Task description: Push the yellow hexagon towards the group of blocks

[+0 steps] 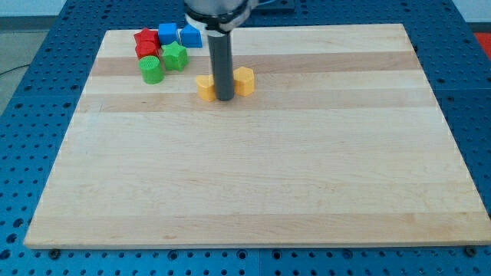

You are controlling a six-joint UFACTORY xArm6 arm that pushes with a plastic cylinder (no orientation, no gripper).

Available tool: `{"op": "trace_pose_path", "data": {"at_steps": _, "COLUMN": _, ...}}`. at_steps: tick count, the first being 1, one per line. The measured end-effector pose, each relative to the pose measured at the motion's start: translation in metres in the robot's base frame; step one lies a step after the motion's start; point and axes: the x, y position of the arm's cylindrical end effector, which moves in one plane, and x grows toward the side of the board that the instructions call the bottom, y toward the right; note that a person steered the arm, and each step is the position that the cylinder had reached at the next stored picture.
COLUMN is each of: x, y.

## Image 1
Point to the red block rear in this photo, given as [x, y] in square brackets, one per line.
[147, 35]

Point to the yellow hexagon block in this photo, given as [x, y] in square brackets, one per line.
[244, 81]

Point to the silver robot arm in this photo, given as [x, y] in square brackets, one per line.
[216, 19]

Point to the blue pentagon block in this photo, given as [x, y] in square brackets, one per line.
[190, 37]

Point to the wooden board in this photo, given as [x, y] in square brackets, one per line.
[342, 144]

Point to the yellow heart block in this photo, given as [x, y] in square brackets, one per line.
[206, 87]

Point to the blue cube block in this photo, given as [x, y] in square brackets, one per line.
[167, 33]

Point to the red block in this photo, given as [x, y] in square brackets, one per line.
[147, 35]
[147, 48]

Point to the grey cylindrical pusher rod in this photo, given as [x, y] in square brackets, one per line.
[220, 51]

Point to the green cylinder block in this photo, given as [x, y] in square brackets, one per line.
[151, 69]

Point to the red block front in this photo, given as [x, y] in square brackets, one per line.
[147, 48]

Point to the green star block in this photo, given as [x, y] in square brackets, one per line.
[174, 56]

